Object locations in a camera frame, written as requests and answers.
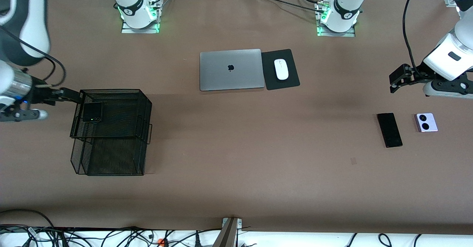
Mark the black mouse pad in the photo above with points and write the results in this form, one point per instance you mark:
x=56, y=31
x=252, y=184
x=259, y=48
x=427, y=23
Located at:
x=292, y=81

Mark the lavender flip phone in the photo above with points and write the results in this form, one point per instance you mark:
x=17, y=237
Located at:
x=426, y=122

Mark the aluminium frame profile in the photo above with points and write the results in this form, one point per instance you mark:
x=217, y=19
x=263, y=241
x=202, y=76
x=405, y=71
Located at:
x=450, y=0

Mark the black flip phone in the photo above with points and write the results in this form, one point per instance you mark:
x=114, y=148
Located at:
x=92, y=112

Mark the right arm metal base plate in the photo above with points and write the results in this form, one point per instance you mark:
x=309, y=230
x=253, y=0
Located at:
x=127, y=30

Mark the grey metal camera post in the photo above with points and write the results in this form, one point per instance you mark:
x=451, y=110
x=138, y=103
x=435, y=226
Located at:
x=227, y=236

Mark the black slab smartphone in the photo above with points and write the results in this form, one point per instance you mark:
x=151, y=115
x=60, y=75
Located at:
x=390, y=130

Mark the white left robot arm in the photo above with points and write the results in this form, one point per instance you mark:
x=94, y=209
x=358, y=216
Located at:
x=439, y=62

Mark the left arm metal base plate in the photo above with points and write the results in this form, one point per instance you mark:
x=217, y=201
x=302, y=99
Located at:
x=321, y=34

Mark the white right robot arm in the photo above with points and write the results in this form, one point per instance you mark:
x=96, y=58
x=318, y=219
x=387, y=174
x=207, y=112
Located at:
x=35, y=29

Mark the silver closed laptop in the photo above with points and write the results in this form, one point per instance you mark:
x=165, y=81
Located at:
x=221, y=73

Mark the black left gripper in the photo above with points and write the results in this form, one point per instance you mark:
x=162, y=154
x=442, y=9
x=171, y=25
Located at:
x=420, y=74

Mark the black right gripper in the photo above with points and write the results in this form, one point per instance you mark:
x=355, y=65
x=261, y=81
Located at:
x=40, y=93

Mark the white computer mouse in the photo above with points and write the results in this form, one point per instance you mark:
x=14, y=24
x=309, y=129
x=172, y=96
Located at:
x=281, y=69

